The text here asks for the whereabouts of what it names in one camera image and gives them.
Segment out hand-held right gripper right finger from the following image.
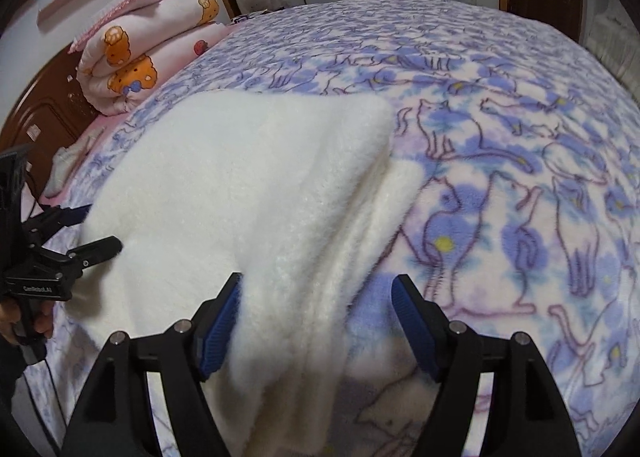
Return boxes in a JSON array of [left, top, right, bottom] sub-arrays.
[[391, 274, 583, 457]]

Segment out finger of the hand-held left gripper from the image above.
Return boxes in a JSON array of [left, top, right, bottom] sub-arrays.
[[67, 236, 124, 270], [31, 204, 93, 238]]

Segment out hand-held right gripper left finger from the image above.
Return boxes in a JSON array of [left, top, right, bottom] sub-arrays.
[[60, 272, 244, 457]]

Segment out white fluffy cardigan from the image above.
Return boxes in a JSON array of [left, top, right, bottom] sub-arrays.
[[77, 89, 426, 457]]

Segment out person's left forearm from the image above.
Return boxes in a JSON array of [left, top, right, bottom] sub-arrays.
[[0, 337, 32, 418]]

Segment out person's left hand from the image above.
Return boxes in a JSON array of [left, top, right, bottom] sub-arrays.
[[0, 298, 54, 344]]

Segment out white sock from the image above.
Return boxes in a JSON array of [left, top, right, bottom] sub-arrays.
[[45, 147, 90, 198]]

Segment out brown wooden headboard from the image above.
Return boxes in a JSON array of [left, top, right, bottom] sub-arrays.
[[0, 44, 101, 172]]

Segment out pink bear-print quilt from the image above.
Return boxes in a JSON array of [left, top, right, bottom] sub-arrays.
[[69, 0, 231, 116]]

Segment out purple cat-print blanket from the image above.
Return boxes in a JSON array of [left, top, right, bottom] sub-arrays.
[[25, 0, 640, 457]]

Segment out white curtain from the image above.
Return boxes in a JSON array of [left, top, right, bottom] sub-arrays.
[[582, 2, 640, 102]]

